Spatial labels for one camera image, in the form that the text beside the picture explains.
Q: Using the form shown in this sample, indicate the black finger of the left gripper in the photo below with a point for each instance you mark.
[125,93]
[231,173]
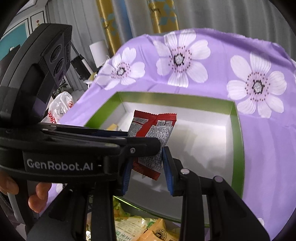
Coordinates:
[81,144]

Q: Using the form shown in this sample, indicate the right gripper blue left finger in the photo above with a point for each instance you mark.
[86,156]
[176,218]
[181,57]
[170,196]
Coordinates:
[126,176]

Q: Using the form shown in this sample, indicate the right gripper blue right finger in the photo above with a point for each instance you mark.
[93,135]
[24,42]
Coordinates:
[172,169]

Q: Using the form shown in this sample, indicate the orange yellow snack packet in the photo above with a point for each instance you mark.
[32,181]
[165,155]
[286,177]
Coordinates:
[159,231]

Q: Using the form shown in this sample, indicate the person's left hand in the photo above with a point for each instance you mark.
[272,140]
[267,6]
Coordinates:
[37,201]

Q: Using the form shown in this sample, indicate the gold foil snack packet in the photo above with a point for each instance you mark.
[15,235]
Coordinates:
[112,127]

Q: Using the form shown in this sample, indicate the green cardboard box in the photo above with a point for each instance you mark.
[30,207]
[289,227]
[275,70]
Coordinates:
[206,138]

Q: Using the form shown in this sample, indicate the white plastic bag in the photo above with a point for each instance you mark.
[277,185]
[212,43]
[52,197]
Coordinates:
[58,107]

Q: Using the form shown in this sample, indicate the green white snack packet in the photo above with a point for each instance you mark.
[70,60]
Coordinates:
[127,226]

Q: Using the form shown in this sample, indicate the potted plant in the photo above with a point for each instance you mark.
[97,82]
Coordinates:
[59,90]

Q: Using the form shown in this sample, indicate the black floor lamp stand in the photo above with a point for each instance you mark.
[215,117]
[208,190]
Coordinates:
[80,65]

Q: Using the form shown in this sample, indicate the purple floral tablecloth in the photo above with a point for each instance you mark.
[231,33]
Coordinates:
[258,75]

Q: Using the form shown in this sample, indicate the white cylinder bin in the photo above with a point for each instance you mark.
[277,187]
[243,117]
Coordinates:
[99,52]

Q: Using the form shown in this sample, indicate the yellow blue curtain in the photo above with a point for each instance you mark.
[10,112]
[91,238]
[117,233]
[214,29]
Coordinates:
[124,20]

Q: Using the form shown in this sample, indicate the grey curtain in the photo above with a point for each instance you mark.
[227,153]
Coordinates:
[255,19]

